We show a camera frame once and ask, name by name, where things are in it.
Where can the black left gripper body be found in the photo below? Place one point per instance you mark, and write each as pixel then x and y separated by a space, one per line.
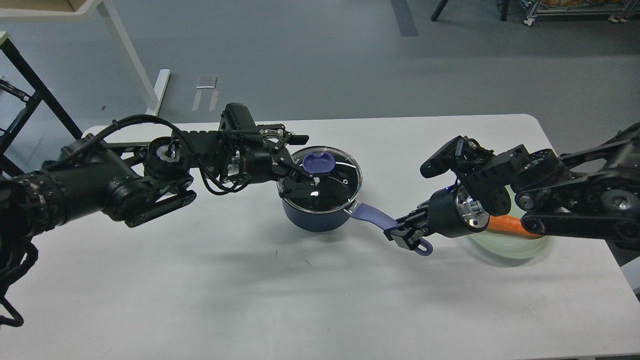
pixel 255 155

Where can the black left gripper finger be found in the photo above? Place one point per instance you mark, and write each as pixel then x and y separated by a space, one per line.
pixel 295 182
pixel 288 138

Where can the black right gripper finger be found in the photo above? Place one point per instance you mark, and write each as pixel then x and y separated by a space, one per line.
pixel 416 223
pixel 409 238

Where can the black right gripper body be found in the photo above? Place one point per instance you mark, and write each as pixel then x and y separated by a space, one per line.
pixel 452 212

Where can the blue saucepan with handle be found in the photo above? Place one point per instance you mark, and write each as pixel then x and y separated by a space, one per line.
pixel 315 222

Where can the glass lid with purple knob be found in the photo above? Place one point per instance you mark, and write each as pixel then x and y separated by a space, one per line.
pixel 340 179

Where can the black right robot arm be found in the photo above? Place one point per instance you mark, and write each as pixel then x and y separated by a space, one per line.
pixel 592 194

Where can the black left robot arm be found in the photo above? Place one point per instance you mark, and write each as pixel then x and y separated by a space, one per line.
pixel 138 169

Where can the orange toy carrot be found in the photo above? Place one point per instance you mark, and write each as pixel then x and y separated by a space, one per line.
pixel 509 226

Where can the pale green plate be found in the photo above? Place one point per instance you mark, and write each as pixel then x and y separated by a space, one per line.
pixel 511 247

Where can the black metal stand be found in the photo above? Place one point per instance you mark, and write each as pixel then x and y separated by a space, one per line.
pixel 41 95

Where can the metal cart with wheels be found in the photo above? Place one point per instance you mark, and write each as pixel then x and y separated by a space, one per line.
pixel 616 11

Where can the white table frame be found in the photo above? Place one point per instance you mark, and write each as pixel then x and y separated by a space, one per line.
pixel 32 11

